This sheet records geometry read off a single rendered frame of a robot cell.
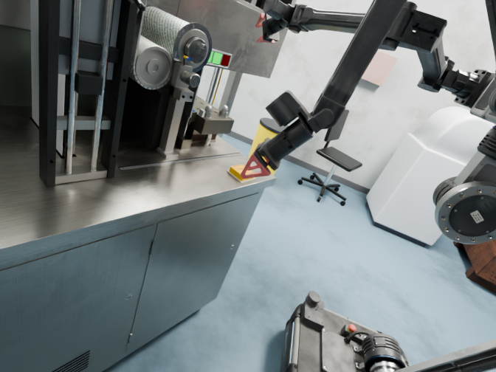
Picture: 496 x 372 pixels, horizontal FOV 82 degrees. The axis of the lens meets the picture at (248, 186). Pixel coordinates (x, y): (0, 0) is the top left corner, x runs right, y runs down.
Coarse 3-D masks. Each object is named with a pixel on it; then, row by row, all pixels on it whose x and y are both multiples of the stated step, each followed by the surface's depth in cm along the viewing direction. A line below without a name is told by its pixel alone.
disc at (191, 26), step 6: (186, 24) 83; (192, 24) 84; (198, 24) 85; (180, 30) 83; (186, 30) 84; (204, 30) 88; (180, 36) 84; (210, 36) 91; (174, 42) 83; (210, 42) 92; (174, 48) 84; (210, 48) 93; (174, 54) 85; (210, 54) 95; (174, 60) 87; (204, 60) 94; (198, 66) 94
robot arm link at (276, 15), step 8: (272, 0) 99; (264, 8) 103; (272, 8) 99; (280, 8) 100; (288, 8) 101; (272, 16) 103; (280, 16) 103; (288, 16) 102; (288, 24) 104; (296, 32) 104
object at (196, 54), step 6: (186, 42) 86; (192, 42) 85; (198, 42) 86; (204, 42) 88; (186, 48) 86; (192, 48) 86; (198, 48) 88; (186, 54) 87; (192, 54) 87; (198, 54) 89; (204, 54) 90; (192, 60) 88; (198, 60) 90
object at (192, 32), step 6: (192, 30) 85; (198, 30) 86; (186, 36) 85; (192, 36) 86; (198, 36) 87; (204, 36) 89; (180, 42) 84; (180, 48) 85; (180, 54) 86; (180, 60) 88; (186, 60) 89
